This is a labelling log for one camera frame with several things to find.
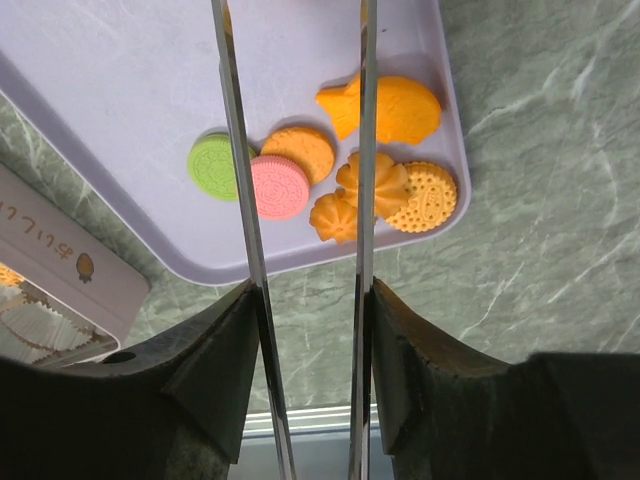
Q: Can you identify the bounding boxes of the aluminium mounting rail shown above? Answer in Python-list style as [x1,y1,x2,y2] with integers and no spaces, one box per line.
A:
[243,405,351,439]

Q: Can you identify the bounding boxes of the pink round cookie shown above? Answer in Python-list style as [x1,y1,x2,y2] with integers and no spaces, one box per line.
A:
[251,155,311,221]

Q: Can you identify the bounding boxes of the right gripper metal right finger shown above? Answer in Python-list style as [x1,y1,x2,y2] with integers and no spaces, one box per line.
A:
[348,1,378,479]

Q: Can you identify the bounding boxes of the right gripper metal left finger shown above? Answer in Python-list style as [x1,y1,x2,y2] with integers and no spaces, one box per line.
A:
[211,0,297,479]

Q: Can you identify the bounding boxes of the orange fish cookie lower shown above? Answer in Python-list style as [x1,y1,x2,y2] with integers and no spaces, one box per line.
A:
[315,76,442,145]

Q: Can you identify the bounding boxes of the orange flower cookie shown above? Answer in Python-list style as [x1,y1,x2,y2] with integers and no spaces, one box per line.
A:
[336,152,410,219]
[309,188,358,244]

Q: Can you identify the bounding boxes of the square cookie tin box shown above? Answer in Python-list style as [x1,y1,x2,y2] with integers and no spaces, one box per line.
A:
[1,168,149,369]

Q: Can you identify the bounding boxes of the lavender plastic tray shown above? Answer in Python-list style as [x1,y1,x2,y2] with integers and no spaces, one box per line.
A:
[0,0,473,287]

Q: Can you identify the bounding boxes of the green round cookie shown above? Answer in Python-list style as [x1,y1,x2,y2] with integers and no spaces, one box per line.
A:
[187,133,238,202]

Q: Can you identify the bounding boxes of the plain orange round cookie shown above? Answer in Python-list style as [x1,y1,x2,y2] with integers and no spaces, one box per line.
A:
[261,127,336,185]

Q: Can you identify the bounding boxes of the orange dotted round cookie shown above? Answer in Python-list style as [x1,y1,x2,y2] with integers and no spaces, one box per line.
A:
[385,162,458,233]

